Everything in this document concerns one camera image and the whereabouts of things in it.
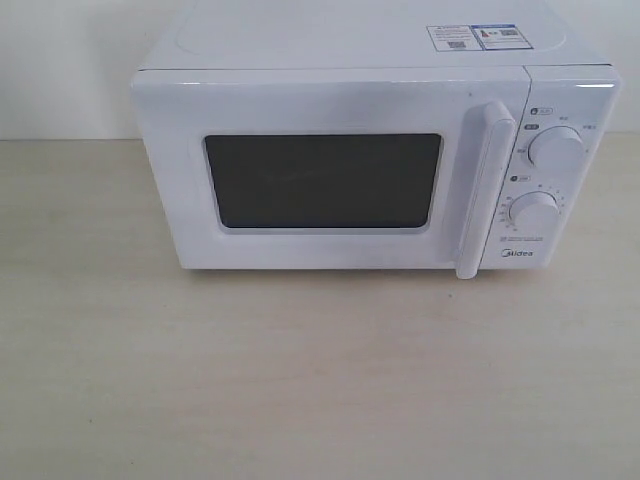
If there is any warning label sticker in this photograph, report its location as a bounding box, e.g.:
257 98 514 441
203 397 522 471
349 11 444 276
426 24 533 52

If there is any white microwave oven body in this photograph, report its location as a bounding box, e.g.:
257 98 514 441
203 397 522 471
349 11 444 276
134 1 621 272

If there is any lower white timer knob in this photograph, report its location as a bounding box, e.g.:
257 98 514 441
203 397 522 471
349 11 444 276
508 191 560 231

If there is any upper white control knob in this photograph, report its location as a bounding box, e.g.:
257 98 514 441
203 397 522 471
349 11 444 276
528 126 586 172

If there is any white microwave door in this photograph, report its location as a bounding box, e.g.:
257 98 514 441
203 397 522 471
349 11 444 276
132 67 531 279

